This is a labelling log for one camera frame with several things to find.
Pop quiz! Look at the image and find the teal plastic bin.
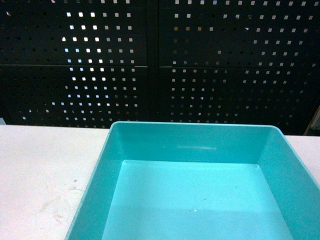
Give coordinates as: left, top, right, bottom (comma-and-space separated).
66, 121, 320, 240

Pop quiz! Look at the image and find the black perforated panel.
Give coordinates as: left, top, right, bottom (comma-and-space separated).
0, 0, 320, 135

